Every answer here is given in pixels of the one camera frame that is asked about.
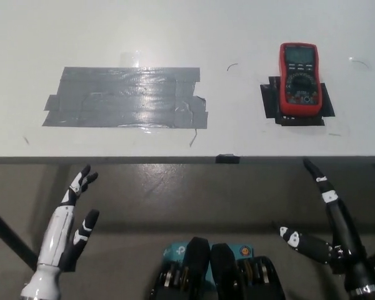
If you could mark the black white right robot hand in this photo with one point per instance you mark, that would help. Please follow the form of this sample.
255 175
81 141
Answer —
347 243

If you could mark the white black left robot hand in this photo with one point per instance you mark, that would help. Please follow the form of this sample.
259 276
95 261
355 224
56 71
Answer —
57 237

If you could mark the red black digital multimeter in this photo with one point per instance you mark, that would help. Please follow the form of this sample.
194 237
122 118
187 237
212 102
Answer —
300 84

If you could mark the black table leg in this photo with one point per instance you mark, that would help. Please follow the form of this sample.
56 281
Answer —
12 240

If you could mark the small black tape strip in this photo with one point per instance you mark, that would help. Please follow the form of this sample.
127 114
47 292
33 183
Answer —
227 159

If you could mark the black tape patch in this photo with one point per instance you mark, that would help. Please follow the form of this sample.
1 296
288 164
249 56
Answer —
270 100

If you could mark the grey duct tape patch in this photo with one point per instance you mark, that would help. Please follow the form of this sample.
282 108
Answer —
125 98

